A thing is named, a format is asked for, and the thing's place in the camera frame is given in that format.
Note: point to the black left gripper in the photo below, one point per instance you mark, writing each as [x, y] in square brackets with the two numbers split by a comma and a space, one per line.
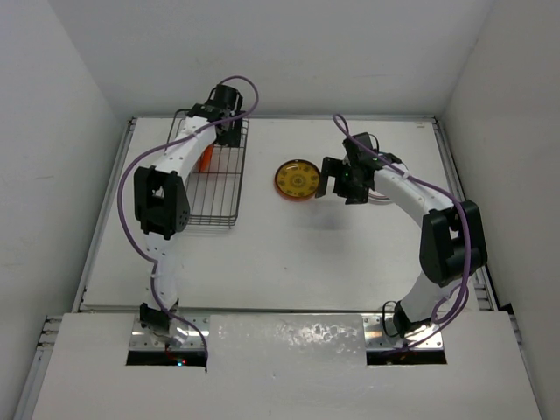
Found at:
[229, 138]

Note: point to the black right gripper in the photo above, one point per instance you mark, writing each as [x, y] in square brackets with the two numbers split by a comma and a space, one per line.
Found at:
[335, 167]

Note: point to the yellow plate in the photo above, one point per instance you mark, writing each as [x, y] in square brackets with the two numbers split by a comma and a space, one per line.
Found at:
[297, 167]

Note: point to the orange plate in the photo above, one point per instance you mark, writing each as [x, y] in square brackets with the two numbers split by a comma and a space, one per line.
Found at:
[296, 187]
[206, 158]

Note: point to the white plate teal rim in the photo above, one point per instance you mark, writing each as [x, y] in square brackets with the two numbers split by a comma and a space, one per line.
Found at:
[378, 199]

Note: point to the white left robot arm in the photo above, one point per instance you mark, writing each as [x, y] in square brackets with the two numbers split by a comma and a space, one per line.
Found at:
[159, 200]

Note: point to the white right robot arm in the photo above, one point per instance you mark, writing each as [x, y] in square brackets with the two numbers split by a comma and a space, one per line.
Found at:
[452, 242]

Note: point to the white foam cover board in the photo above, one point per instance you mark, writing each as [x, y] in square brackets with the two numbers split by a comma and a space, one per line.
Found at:
[285, 367]

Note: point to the wire dish rack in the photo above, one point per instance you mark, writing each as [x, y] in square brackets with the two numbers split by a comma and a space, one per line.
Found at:
[214, 195]

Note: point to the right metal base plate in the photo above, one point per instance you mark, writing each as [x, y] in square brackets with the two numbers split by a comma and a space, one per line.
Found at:
[380, 338]

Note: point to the metal base plate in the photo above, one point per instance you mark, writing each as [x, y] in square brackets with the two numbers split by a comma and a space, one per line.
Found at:
[180, 337]
[380, 338]

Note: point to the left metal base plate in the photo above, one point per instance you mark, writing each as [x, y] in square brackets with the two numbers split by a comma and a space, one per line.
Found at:
[180, 337]

